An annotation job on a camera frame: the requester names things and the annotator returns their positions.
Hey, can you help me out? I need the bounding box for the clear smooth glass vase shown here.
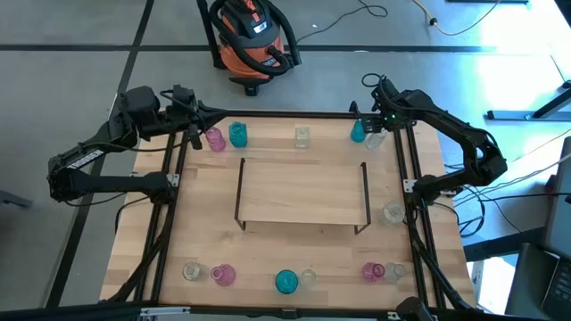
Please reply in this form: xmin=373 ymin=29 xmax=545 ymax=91
xmin=299 ymin=267 xmax=319 ymax=289

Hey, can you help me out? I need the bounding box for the pink ribbed cylinder glass vase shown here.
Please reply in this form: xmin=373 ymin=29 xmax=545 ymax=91
xmin=205 ymin=127 xmax=227 ymax=153

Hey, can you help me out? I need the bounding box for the teal diamond-pattern glass vase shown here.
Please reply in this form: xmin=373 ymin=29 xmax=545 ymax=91
xmin=349 ymin=118 xmax=368 ymax=144

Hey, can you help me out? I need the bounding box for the clear round glass vase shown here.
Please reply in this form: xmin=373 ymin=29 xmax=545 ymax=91
xmin=380 ymin=201 xmax=407 ymax=227

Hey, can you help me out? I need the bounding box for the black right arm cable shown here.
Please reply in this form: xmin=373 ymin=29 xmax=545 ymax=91
xmin=360 ymin=72 xmax=402 ymax=117

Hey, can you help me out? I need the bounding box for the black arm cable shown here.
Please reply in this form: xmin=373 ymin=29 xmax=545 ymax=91
xmin=62 ymin=88 xmax=200 ymax=209
xmin=360 ymin=72 xmax=402 ymax=117

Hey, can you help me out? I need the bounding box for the clear hammered glass vase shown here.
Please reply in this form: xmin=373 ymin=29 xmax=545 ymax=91
xmin=181 ymin=261 xmax=210 ymax=283

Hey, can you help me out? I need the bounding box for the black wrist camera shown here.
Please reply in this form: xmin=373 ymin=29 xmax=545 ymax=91
xmin=171 ymin=83 xmax=197 ymax=106
xmin=372 ymin=78 xmax=399 ymax=102

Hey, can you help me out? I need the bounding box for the black floor cable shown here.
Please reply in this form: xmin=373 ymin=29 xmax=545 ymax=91
xmin=296 ymin=0 xmax=389 ymax=45

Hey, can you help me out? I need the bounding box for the teal embossed glass tumbler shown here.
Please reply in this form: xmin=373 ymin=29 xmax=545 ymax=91
xmin=274 ymin=268 xmax=300 ymax=296

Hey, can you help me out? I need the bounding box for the yellow floor cable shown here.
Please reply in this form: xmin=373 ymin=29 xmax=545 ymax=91
xmin=410 ymin=0 xmax=503 ymax=37

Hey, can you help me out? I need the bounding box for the pink swirl-ribbed glass vase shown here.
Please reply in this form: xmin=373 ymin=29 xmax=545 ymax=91
xmin=210 ymin=263 xmax=237 ymax=287

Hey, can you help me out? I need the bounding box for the white cable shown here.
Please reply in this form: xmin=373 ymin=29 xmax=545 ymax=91
xmin=445 ymin=151 xmax=571 ymax=200

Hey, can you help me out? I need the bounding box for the grey floor object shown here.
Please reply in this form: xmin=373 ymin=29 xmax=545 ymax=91
xmin=0 ymin=189 xmax=35 ymax=209

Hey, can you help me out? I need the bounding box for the teal glass jar vase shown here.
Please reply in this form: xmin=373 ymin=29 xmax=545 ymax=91
xmin=228 ymin=120 xmax=249 ymax=149

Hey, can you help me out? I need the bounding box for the black laptop keyboard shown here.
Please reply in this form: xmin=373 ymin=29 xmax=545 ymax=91
xmin=541 ymin=260 xmax=571 ymax=320

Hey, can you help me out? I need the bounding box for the pink flared-mouth glass vase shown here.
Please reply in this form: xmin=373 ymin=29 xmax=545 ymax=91
xmin=360 ymin=261 xmax=386 ymax=284

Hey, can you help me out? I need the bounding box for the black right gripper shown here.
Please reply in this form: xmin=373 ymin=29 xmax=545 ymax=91
xmin=355 ymin=97 xmax=405 ymax=135

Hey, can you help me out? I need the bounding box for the silver frame bracket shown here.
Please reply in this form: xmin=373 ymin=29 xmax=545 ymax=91
xmin=139 ymin=306 xmax=192 ymax=318

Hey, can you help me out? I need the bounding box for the black vacuum wand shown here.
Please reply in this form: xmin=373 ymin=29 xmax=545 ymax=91
xmin=195 ymin=0 xmax=227 ymax=70

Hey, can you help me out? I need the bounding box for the black aluminium table frame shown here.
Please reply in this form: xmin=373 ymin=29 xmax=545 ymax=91
xmin=100 ymin=109 xmax=476 ymax=321

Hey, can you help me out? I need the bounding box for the clear square glass vase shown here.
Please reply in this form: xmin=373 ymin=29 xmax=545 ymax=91
xmin=294 ymin=126 xmax=311 ymax=150

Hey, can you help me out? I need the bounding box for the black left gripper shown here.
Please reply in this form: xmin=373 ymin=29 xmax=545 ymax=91
xmin=170 ymin=101 xmax=230 ymax=151

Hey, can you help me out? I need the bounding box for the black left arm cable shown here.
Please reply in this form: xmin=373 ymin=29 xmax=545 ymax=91
xmin=62 ymin=88 xmax=200 ymax=209

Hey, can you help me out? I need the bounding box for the grey computer monitor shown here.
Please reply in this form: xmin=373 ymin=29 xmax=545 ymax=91
xmin=542 ymin=136 xmax=571 ymax=260

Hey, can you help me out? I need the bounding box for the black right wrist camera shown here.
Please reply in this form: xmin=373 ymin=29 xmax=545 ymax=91
xmin=372 ymin=78 xmax=399 ymax=102

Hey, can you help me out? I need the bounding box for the orange and black shop vacuum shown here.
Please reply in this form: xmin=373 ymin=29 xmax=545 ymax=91
xmin=208 ymin=0 xmax=302 ymax=97

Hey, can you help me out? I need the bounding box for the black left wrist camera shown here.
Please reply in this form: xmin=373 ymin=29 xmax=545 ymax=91
xmin=171 ymin=83 xmax=197 ymax=106

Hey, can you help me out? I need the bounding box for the small clear glass vase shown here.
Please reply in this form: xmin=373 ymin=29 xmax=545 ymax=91
xmin=383 ymin=261 xmax=408 ymax=283

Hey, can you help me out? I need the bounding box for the black power cable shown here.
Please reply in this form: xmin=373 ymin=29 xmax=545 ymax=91
xmin=445 ymin=162 xmax=571 ymax=240

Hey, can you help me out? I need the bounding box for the clear glass bottle vase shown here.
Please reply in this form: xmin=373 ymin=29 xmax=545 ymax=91
xmin=364 ymin=130 xmax=388 ymax=152

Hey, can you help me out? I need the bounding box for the grey metal desk foot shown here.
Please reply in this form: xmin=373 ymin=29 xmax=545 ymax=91
xmin=485 ymin=79 xmax=571 ymax=121

